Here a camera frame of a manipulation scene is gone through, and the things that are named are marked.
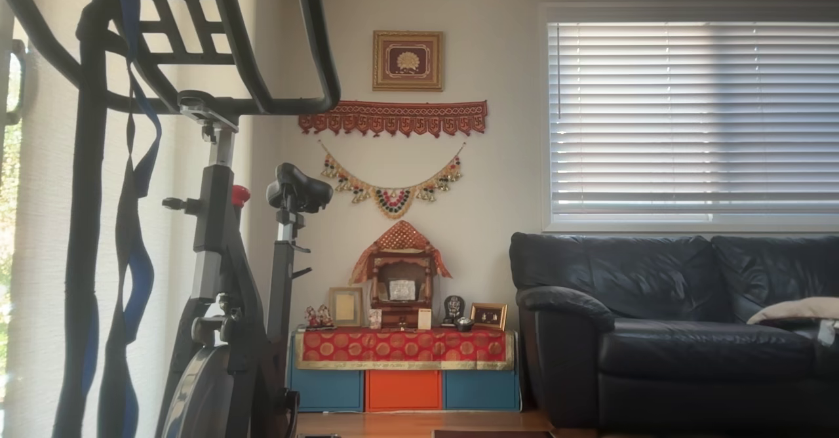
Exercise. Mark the wooden shrine with red canopy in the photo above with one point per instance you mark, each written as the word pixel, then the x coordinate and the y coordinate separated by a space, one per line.
pixel 401 274

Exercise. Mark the black idol plaque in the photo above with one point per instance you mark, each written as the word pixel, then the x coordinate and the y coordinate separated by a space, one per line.
pixel 453 308

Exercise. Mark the small white card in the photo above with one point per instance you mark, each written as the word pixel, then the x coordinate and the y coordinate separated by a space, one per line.
pixel 425 318

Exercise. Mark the small printed card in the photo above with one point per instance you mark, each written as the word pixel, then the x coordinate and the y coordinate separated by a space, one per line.
pixel 375 318

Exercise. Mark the small dark bowl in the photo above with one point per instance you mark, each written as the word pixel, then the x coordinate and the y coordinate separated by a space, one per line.
pixel 463 324

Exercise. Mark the red gold patterned cloth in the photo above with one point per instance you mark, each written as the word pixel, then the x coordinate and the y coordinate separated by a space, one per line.
pixel 403 347

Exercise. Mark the small colourful figurines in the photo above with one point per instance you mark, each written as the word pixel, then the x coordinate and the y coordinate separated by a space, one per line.
pixel 318 317

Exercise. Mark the orange storage bin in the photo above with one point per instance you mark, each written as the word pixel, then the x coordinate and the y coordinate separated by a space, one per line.
pixel 403 391

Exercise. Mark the blue storage bin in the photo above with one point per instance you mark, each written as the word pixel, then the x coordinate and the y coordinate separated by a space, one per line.
pixel 480 391
pixel 326 391

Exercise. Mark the black exercise bike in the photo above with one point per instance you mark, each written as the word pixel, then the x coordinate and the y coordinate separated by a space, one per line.
pixel 216 215

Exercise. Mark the black leather sofa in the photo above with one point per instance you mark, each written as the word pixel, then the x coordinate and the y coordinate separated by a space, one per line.
pixel 655 353

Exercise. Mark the white window blinds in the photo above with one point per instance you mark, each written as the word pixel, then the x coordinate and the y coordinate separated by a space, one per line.
pixel 695 123

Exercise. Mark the white sheer curtain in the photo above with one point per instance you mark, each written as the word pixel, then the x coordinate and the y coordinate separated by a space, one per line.
pixel 39 261

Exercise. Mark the beige cushion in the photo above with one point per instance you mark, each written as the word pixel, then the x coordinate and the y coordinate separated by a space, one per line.
pixel 799 309

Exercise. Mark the small grey cloth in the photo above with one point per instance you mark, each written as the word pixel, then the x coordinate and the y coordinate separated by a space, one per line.
pixel 827 333

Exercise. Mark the beaded garland wall hanging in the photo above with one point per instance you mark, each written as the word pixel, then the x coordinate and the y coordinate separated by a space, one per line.
pixel 392 202

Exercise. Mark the red embroidered wall hanging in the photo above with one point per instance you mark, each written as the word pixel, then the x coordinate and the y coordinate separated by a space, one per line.
pixel 393 117

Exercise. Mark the pale picture frame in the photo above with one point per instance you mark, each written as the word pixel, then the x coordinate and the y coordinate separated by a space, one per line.
pixel 345 305

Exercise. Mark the gold photo frame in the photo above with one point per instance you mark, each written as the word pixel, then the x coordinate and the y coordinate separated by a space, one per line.
pixel 488 317

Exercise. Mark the gold framed wall picture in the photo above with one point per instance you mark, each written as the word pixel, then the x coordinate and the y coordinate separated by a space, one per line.
pixel 408 61

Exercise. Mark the white window frame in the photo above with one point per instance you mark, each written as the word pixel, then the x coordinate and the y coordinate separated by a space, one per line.
pixel 544 130

